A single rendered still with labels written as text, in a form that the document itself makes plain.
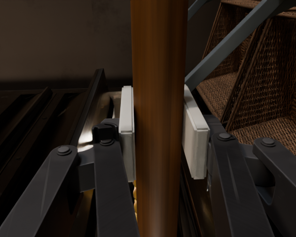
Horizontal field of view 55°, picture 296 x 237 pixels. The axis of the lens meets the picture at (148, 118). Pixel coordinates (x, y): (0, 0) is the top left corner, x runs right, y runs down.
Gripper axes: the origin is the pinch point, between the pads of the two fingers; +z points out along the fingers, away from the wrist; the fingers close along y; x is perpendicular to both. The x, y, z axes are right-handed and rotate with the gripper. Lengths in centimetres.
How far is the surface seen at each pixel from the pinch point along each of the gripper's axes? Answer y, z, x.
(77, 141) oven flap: -20, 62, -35
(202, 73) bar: 11.5, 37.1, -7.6
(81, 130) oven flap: -20, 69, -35
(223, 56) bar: 15.3, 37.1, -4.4
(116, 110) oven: -14, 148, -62
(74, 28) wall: -61, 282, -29
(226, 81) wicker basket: 50, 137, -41
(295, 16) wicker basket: 46, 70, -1
